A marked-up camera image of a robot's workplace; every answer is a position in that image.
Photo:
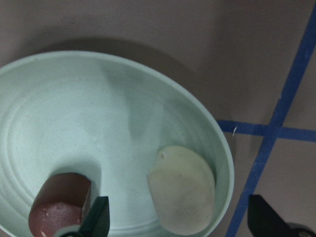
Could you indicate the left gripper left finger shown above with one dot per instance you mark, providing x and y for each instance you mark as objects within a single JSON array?
[{"x": 96, "y": 223}]

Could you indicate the light green plate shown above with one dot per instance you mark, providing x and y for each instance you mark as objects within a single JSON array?
[{"x": 105, "y": 117}]

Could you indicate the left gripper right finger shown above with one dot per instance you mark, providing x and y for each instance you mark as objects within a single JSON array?
[{"x": 263, "y": 221}]

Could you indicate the dark red bun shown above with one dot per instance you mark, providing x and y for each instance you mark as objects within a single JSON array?
[{"x": 63, "y": 200}]

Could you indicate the white steamed bun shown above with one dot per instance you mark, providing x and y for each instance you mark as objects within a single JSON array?
[{"x": 182, "y": 188}]

